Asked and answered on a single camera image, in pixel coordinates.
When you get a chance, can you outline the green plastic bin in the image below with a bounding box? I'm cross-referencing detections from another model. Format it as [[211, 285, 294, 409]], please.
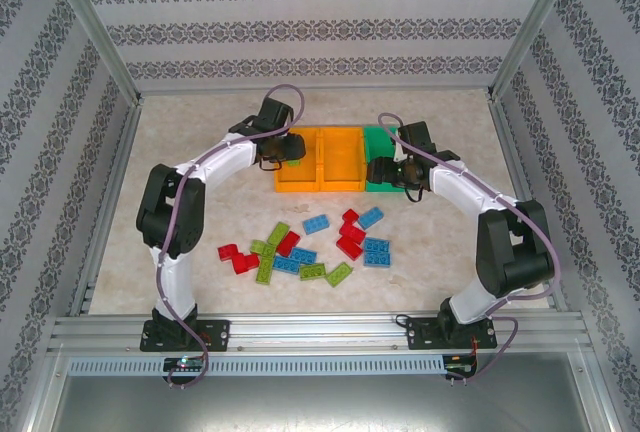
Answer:
[[363, 124, 404, 194]]

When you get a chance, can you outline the orange plastic bin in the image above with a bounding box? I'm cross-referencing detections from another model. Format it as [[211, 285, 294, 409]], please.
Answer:
[[318, 125, 368, 194], [273, 126, 322, 194]]

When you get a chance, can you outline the grey metal panel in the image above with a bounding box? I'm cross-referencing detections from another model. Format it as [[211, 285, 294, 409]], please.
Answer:
[[49, 374, 616, 432]]

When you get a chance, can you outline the aluminium side rail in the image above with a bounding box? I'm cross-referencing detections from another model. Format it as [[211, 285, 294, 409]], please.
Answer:
[[68, 99, 144, 317], [488, 99, 570, 312]]

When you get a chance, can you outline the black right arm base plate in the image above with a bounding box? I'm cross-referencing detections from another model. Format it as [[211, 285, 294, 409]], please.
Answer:
[[405, 316, 499, 352]]

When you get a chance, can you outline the aluminium mounting rail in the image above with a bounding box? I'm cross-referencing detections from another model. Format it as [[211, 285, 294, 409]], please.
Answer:
[[47, 315, 591, 353]]

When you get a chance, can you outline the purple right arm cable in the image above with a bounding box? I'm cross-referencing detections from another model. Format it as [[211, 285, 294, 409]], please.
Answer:
[[377, 111, 559, 384]]

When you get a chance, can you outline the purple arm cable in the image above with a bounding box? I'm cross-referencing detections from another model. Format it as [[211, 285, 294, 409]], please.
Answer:
[[156, 83, 307, 391], [377, 111, 559, 384]]

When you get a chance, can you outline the aluminium frame post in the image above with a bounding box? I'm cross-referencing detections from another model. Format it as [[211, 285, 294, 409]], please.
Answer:
[[17, 346, 69, 432], [485, 0, 585, 103], [39, 0, 146, 108], [579, 349, 629, 432]]

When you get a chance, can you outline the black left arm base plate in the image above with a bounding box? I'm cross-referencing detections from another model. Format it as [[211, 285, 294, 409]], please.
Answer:
[[139, 319, 231, 353]]

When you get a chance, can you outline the slotted grey cable duct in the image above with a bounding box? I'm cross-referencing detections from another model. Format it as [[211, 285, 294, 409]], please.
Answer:
[[67, 355, 476, 376]]

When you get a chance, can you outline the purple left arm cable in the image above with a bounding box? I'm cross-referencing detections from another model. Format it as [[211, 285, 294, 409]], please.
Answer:
[[156, 83, 307, 391]]

